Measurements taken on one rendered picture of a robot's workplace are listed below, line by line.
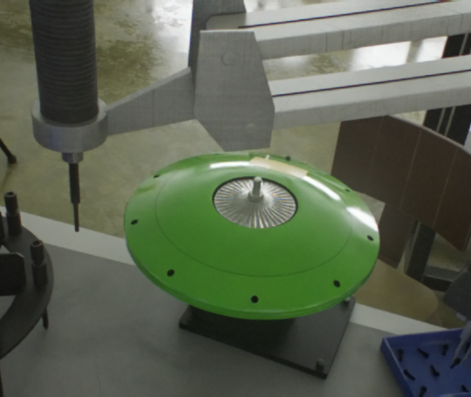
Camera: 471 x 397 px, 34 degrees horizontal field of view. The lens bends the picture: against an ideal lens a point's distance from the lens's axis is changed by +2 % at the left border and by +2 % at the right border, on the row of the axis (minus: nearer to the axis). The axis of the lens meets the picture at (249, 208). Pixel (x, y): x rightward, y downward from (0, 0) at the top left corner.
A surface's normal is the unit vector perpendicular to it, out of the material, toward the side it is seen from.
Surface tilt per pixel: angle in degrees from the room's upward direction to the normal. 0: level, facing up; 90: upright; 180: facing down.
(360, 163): 90
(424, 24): 90
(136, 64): 0
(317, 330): 0
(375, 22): 9
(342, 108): 90
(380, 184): 90
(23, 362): 0
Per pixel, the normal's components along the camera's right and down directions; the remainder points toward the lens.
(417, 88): -0.06, -0.79
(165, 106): 0.14, 0.61
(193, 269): -0.11, -0.55
